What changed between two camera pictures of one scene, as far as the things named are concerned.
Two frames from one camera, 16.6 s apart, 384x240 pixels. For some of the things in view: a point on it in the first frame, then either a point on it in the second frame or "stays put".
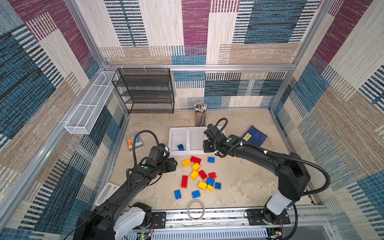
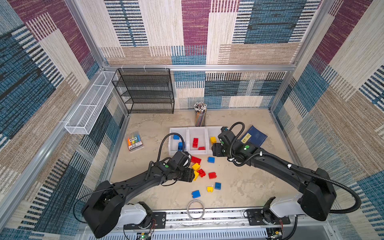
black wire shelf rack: [145, 90] stays put
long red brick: [184, 184] → [195, 144]
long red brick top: [195, 160] stays put
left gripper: [171, 166] → [189, 176]
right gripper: [205, 148] → [216, 149]
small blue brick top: [211, 159] stays put
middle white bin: [195, 138] stays put
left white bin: [177, 136] stays put
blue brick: [177, 193] → [180, 146]
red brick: [212, 175] stays put
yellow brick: [196, 167] stays put
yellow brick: [186, 163] → [196, 175]
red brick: [202, 175] stays put
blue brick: [217, 186] stays put
